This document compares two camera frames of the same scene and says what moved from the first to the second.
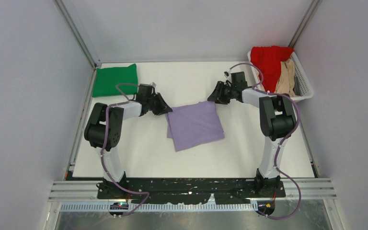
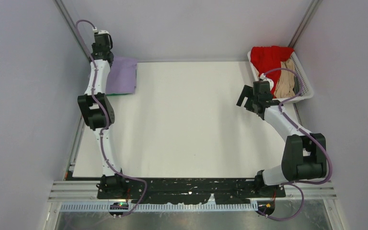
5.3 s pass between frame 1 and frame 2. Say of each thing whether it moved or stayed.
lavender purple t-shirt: moved
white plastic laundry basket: stayed
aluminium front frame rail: stayed
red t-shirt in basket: stayed
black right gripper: moved
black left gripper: moved
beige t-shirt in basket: stayed
